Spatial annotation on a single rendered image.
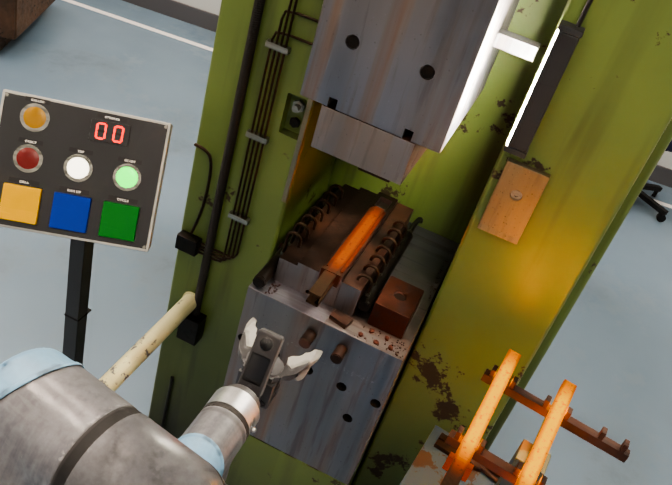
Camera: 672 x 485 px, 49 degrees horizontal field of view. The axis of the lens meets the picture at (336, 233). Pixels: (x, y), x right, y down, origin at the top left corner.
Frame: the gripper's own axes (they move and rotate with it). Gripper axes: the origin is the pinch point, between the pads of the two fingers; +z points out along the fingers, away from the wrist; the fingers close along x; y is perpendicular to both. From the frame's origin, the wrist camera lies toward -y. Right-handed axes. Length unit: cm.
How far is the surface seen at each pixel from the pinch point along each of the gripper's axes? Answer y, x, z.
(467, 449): 0.6, 39.3, -6.5
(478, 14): -63, 10, 23
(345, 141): -31.2, -5.7, 22.6
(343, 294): 3.7, 4.1, 22.6
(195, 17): 94, -215, 353
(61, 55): 100, -236, 237
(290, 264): 2.4, -9.5, 22.6
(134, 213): -3.0, -41.6, 8.7
